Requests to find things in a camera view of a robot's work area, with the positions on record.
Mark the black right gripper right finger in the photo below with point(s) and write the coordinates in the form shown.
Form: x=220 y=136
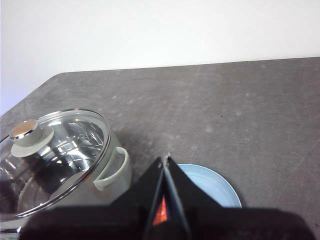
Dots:
x=225 y=225

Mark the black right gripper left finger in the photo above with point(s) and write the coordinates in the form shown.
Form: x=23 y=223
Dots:
x=100 y=222

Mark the orange pumpkin with green stem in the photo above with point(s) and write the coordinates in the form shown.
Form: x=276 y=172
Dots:
x=161 y=212

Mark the glass lid with green knob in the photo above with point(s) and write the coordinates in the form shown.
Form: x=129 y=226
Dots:
x=27 y=135

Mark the blue plate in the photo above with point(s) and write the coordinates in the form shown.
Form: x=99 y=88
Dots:
x=210 y=185

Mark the pale green electric steamer pot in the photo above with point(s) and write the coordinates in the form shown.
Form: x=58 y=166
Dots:
x=117 y=172

